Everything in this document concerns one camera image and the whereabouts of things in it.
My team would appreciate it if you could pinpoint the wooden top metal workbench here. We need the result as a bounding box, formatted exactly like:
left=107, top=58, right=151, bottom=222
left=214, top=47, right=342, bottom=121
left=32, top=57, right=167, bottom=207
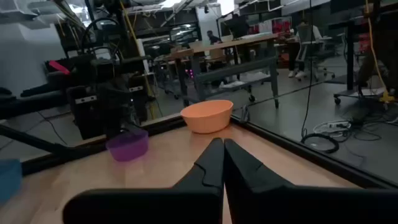
left=163, top=33, right=280, bottom=108

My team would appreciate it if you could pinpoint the black hanging cable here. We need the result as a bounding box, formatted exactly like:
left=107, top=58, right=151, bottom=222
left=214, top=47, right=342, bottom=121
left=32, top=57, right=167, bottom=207
left=300, top=0, right=313, bottom=138

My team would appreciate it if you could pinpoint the white power strip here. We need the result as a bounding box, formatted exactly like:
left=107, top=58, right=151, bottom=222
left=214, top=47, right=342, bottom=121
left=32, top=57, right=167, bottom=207
left=313, top=120, right=352, bottom=134

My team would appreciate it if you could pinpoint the black monitor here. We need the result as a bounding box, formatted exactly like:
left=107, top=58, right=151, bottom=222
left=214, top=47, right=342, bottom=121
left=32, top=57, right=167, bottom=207
left=223, top=14, right=249, bottom=40

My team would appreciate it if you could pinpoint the blue plastic bowl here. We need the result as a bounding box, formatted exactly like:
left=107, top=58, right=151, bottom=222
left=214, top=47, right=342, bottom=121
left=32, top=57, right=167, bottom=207
left=0, top=159, right=23, bottom=203

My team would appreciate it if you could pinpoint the person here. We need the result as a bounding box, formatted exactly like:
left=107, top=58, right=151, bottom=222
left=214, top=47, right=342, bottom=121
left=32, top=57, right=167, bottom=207
left=206, top=30, right=222, bottom=45
left=287, top=20, right=324, bottom=78

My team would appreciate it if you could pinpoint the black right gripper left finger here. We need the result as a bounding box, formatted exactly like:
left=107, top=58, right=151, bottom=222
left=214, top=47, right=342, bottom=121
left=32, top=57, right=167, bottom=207
left=62, top=138, right=225, bottom=224

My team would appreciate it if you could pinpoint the black rolling desk stand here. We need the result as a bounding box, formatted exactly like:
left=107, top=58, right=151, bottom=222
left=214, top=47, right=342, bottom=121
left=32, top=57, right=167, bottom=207
left=329, top=18, right=398, bottom=105

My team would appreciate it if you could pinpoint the purple plastic bowl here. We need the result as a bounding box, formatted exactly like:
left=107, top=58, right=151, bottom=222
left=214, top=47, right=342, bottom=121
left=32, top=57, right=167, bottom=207
left=105, top=129, right=150, bottom=162

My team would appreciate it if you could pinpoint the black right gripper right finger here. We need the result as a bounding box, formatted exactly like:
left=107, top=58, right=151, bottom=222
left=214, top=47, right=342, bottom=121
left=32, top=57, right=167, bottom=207
left=224, top=138, right=398, bottom=224

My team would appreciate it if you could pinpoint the black metal frame bar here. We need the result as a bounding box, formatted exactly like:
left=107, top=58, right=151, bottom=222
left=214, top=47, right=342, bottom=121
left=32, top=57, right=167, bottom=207
left=0, top=124, right=78, bottom=155

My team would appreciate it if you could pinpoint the yellow cable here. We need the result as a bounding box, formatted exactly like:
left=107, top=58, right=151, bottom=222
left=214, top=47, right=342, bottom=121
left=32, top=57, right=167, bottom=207
left=365, top=0, right=396, bottom=103
left=119, top=0, right=156, bottom=119

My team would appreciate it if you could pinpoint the grey office chair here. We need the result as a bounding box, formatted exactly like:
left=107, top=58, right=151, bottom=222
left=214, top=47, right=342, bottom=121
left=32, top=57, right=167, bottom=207
left=295, top=24, right=336, bottom=82

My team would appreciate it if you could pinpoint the coiled black cable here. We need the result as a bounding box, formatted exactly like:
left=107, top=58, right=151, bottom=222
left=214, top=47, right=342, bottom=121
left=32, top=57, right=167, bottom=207
left=300, top=133, right=340, bottom=154

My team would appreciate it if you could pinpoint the pink red tool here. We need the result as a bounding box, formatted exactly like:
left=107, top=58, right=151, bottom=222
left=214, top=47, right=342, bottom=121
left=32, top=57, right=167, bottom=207
left=48, top=60, right=72, bottom=75

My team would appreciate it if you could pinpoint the orange plastic bowl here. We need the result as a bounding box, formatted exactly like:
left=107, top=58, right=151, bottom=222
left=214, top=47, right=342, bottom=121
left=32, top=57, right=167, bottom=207
left=180, top=99, right=234, bottom=134

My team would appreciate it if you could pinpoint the black table edge rail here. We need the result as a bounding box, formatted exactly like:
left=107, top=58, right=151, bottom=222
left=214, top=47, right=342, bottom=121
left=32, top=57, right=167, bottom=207
left=21, top=114, right=398, bottom=190

